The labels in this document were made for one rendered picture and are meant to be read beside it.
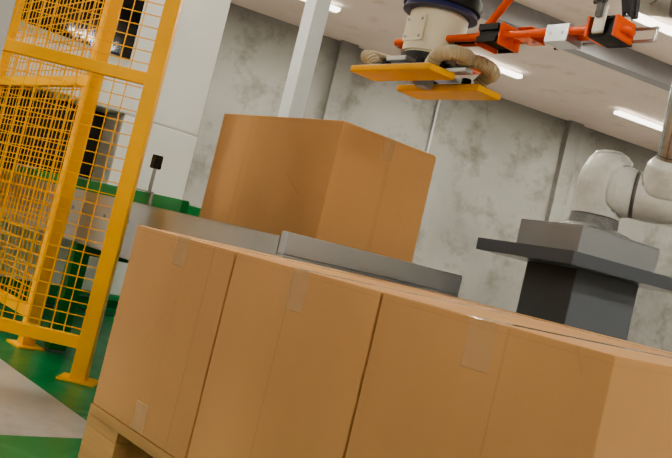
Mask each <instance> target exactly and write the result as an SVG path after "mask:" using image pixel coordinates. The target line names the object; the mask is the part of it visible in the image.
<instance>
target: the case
mask: <svg viewBox="0 0 672 458"><path fill-rule="evenodd" d="M435 161H436V156H435V155H432V154H430V153H427V152H425V151H422V150H419V149H417V148H414V147H412V146H409V145H406V144H404V143H401V142H399V141H396V140H393V139H391V138H388V137H386V136H383V135H380V134H378V133H375V132H373V131H370V130H367V129H365V128H362V127H360V126H357V125H354V124H352V123H349V122H347V121H343V120H327V119H310V118H294V117H278V116H261V115H245V114H229V113H225V114H224V118H223V122H222V126H221V130H220V135H219V139H218V143H217V147H216V151H215V155H214V159H213V163H212V167H211V171H210V175H209V179H208V183H207V187H206V191H205V195H204V199H203V203H202V207H201V211H200V215H199V217H201V218H205V219H210V220H214V221H218V222H223V223H227V224H231V225H235V226H240V227H244V228H248V229H253V230H257V231H261V232H266V233H270V234H274V235H279V236H281V234H282V231H287V232H291V233H295V234H299V235H303V236H307V237H311V238H315V239H319V240H323V241H327V242H331V243H335V244H339V245H343V246H347V247H351V248H355V249H359V250H363V251H367V252H371V253H375V254H379V255H383V256H387V257H391V258H395V259H399V260H403V261H407V262H411V263H412V259H413V255H414V251H415V246H416V242H417V238H418V234H419V229H420V225H421V221H422V217H423V212H424V208H425V204H426V200H427V195H428V191H429V187H430V183H431V178H432V174H433V170H434V166H435Z"/></svg>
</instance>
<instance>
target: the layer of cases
mask: <svg viewBox="0 0 672 458"><path fill-rule="evenodd" d="M93 403H94V404H96V405H97V406H99V407H100V408H102V409H103V410H105V411H106V412H108V413H109V414H111V415H112V416H114V417H115V418H117V419H118V420H120V421H121V422H123V423H124V424H126V425H127V426H129V427H130V428H132V429H133V430H135V431H136V432H138V433H139V434H141V435H142V436H144V437H145V438H147V439H148V440H149V441H151V442H152V443H154V444H155V445H157V446H158V447H160V448H161V449H163V450H164V451H166V452H167V453H169V454H170V455H172V456H173V457H175V458H672V352H669V351H665V350H661V349H657V348H653V347H649V346H645V345H641V344H638V343H634V342H630V341H626V340H622V339H618V338H614V337H610V336H606V335H602V334H599V333H595V332H591V331H587V330H583V329H579V328H575V327H571V326H567V325H563V324H559V323H556V322H552V321H548V320H544V319H540V318H536V317H532V316H528V315H524V314H520V313H517V312H513V311H509V310H505V309H501V308H497V307H493V306H489V305H485V304H481V303H478V302H474V301H470V300H466V299H462V298H458V297H454V296H450V295H446V294H442V293H438V292H434V291H430V290H425V289H421V288H417V287H412V286H408V285H403V284H399V283H394V282H390V281H386V280H381V279H377V278H372V277H368V276H364V275H359V274H355V273H350V272H346V271H341V270H337V269H333V268H328V267H324V266H319V265H315V264H310V263H306V262H302V261H297V260H293V259H288V258H284V257H279V256H275V255H271V254H266V253H262V252H257V251H253V250H248V249H244V248H240V247H235V246H231V245H226V244H222V243H217V242H213V241H209V240H204V239H200V238H195V237H191V236H186V235H182V234H178V233H173V232H169V231H164V230H160V229H156V228H151V227H147V226H142V225H138V226H137V230H136V234H135V238H134V242H133V246H132V250H131V254H130V258H129V262H128V266H127V270H126V274H125V278H124V282H123V286H122V289H121V293H120V297H119V301H118V305H117V309H116V313H115V317H114V321H113V325H112V329H111V333H110V337H109V341H108V345H107V349H106V353H105V357H104V361H103V365H102V369H101V372H100V376H99V380H98V384H97V388H96V392H95V396H94V400H93Z"/></svg>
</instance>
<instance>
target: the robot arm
mask: <svg viewBox="0 0 672 458"><path fill-rule="evenodd" d="M607 2H608V0H593V3H594V4H597V6H596V10H595V18H594V22H593V26H592V31H591V33H592V34H597V33H603V31H604V27H605V22H606V18H607V14H608V10H609V5H610V4H608V3H607ZM621 2H622V16H623V17H624V18H626V19H627V20H629V21H631V20H635V19H638V17H639V12H640V13H641V14H643V15H646V16H660V17H667V18H672V0H621ZM605 3H606V4H605ZM632 167H633V162H632V161H631V159H630V158H629V157H628V156H626V155H625V154H624V153H622V152H619V151H615V150H598V151H596V152H595V153H594V154H593V155H591V156H590V157H589V158H588V160H587V161H586V163H585V164H584V166H583V167H582V169H581V171H580V174H579V177H578V179H577V183H576V186H575V190H574V195H573V200H572V207H571V212H570V215H569V218H568V220H567V221H554V222H562V223H572V224H582V225H586V226H589V227H593V228H596V229H599V230H602V231H605V232H609V233H612V234H615V235H618V236H622V237H625V238H628V237H626V236H624V235H622V234H620V233H618V226H619V221H620V218H631V219H635V220H638V221H641V222H645V223H650V224H655V225H661V226H668V227H672V83H671V88H670V93H669V98H668V103H667V108H666V113H665V118H664V123H663V129H662V134H661V139H660V144H659V149H658V154H657V155H656V156H654V157H653V158H652V159H650V160H649V161H648V163H647V165H646V167H645V170H644V171H639V170H636V169H634V168H632ZM628 239H630V238H628Z"/></svg>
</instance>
